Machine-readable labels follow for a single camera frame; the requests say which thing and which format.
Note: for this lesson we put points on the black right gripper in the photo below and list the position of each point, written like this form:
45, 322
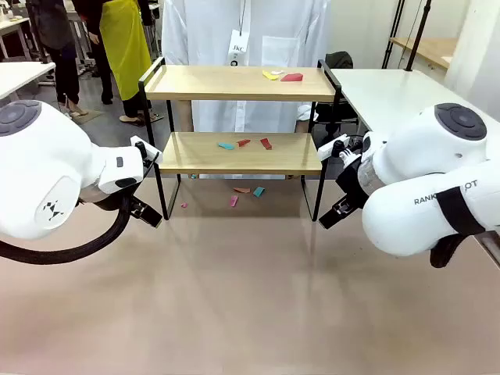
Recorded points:
353, 181

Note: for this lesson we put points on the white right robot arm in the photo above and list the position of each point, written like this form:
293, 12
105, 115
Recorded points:
422, 218

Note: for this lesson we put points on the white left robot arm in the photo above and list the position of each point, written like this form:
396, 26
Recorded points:
47, 164

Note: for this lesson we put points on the person's right forearm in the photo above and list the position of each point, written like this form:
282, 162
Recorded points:
188, 115

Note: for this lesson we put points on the person's left forearm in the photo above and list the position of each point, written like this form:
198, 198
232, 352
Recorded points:
301, 126

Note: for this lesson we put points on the teal paper scrap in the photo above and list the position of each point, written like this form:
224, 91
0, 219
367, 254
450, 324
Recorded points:
259, 191
226, 146

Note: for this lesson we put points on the salmon paper scrap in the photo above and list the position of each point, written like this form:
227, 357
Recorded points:
242, 190

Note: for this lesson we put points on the white folding table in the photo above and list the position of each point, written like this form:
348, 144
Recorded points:
386, 97

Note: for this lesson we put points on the large red paper scrap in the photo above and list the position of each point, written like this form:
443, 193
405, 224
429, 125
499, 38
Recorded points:
292, 78

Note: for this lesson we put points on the black backpack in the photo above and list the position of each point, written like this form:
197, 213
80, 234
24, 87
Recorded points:
339, 60

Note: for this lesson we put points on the yellow paper scrap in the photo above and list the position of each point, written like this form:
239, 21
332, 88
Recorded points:
269, 75

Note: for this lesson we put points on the person in yellow apron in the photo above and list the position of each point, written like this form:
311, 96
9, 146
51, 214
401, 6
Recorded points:
125, 47

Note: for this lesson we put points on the person in white shirt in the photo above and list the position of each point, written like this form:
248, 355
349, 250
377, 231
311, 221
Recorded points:
281, 35

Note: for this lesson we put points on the black tripod stand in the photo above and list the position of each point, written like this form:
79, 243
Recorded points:
393, 35

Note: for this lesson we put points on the white desk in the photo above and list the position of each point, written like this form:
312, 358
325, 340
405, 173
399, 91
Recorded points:
19, 76

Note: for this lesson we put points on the light wooden table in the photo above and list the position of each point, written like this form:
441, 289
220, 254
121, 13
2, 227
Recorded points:
433, 48

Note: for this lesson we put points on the white name badge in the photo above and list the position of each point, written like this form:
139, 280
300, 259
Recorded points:
238, 45

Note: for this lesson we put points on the black pole stand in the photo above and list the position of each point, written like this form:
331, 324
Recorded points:
418, 37

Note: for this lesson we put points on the person in dark clothes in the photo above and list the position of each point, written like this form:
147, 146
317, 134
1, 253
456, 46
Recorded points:
58, 35

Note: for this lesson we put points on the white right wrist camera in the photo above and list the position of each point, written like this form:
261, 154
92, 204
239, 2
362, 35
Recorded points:
332, 147

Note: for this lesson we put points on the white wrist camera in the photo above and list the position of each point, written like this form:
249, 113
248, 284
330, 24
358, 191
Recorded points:
332, 147
145, 143

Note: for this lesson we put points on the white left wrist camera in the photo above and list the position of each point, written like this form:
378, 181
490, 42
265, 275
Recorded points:
145, 143

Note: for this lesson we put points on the two-tier wooden black-frame shelf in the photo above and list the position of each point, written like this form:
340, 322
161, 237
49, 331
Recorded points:
238, 84

